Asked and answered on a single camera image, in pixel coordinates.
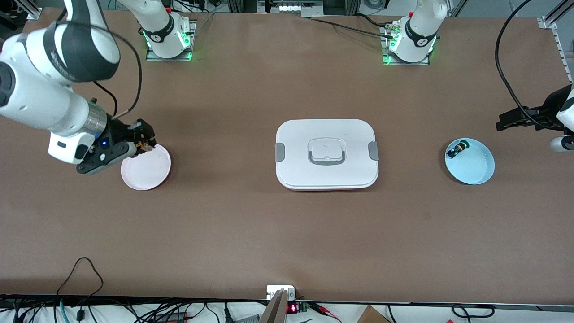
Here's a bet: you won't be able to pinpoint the white lidded box grey clips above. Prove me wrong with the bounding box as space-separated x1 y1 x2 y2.
275 119 380 192

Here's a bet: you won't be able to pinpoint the pale pink round plate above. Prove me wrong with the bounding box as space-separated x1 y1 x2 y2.
121 144 172 191

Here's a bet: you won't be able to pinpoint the light blue round plate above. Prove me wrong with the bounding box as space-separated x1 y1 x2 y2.
444 138 496 185

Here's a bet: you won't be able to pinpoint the small white mounting block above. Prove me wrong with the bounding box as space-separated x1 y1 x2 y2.
266 285 296 301

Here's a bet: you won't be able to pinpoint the aluminium bar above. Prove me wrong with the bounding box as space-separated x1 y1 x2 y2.
259 289 288 323

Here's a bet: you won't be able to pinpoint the brown cardboard piece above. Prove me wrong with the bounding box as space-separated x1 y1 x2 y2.
357 305 391 323

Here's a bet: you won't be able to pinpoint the red alligator clip leads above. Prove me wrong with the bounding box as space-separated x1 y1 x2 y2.
312 303 344 323

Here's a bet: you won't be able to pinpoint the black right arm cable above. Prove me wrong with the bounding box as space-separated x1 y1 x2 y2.
87 25 143 121

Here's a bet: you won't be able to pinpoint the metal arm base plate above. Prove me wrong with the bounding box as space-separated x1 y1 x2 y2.
380 25 431 66
145 20 197 62

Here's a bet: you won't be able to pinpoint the aluminium frame profile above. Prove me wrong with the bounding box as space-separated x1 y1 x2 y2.
537 0 574 84
17 0 42 21

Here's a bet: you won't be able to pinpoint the looped black cable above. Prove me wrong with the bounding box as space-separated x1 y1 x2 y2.
56 257 104 311

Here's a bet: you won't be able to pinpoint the coiled black cable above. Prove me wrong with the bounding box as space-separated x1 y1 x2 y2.
452 304 496 319

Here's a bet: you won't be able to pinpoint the thin black tabletop cable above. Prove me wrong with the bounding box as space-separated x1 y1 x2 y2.
309 13 397 39

